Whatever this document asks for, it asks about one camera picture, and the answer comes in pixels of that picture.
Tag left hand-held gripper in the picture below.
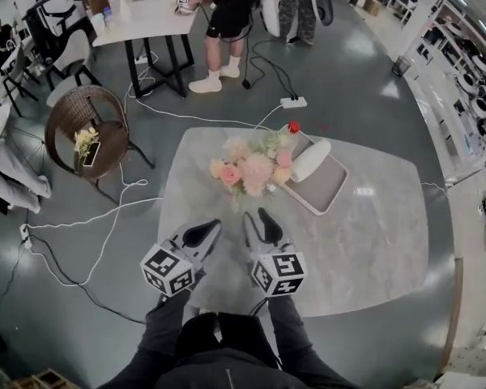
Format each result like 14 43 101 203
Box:
140 219 223 298

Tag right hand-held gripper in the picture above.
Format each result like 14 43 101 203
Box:
241 207 309 298

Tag pink flowers bouquet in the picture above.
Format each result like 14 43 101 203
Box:
209 130 296 214

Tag person's left forearm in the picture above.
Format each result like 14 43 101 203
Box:
135 288 206 358

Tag person's right forearm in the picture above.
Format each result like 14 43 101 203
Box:
265 293 322 364

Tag white rectangular tray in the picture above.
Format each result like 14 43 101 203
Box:
281 133 349 217

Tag grey marble table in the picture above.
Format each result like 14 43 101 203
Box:
156 126 430 319

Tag white oval dish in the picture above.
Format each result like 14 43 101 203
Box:
290 139 332 183

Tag person's black trousers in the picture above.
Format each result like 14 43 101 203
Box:
216 313 277 370

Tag clear bottle with red cap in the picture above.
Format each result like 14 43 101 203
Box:
279 120 305 165

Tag brown wicker chair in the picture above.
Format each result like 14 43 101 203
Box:
44 84 156 206

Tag large white power strip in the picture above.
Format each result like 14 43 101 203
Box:
279 96 309 109

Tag white smartphone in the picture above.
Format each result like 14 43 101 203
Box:
83 141 102 168

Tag person's black jacket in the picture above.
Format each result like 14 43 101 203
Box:
100 312 353 389

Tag yellow flower bunch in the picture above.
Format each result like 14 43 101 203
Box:
73 126 99 165

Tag white table with black legs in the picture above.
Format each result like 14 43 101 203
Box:
92 0 199 100

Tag black mesh waste bin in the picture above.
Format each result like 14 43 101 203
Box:
391 55 412 77

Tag grey upholstered chair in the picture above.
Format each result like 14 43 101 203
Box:
46 28 102 109

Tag wooden crate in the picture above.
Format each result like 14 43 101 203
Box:
0 350 82 389

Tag white shelving rack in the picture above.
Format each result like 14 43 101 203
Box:
404 0 486 186

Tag black and white machine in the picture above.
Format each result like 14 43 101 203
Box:
23 0 90 60

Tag white cable by wicker chair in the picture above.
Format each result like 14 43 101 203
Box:
123 83 284 131

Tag long white power cable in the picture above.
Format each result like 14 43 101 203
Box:
26 195 165 230

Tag black floor cable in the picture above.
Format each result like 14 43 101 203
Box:
28 235 147 326

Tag looped white power cable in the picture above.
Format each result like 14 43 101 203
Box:
32 143 149 287

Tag black cable with adapter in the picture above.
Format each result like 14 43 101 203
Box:
241 38 300 99

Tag thin white cable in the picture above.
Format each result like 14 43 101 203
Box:
420 182 450 200

